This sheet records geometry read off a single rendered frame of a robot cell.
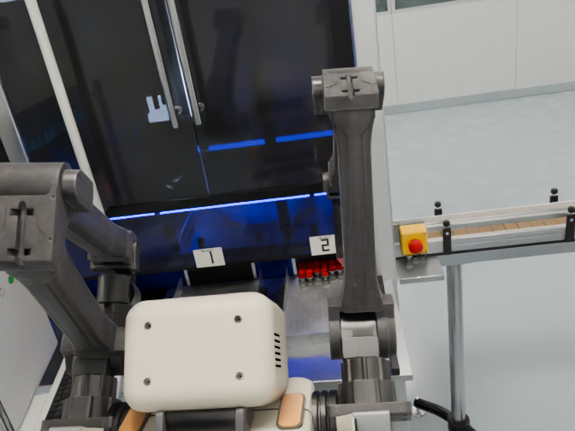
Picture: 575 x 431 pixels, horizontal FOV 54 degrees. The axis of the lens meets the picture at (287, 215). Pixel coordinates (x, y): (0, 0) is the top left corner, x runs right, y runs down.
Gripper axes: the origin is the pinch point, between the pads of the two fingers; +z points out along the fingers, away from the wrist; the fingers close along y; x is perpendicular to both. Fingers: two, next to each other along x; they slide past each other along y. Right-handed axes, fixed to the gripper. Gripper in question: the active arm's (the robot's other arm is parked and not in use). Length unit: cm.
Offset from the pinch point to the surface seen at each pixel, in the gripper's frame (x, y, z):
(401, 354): -9.1, -6.4, 20.1
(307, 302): 14.0, 19.1, 20.2
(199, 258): 44, 27, 6
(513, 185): -120, 267, 113
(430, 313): -36, 126, 111
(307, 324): 13.9, 8.7, 20.0
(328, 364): 8.5, -7.8, 20.0
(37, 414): 86, -8, 28
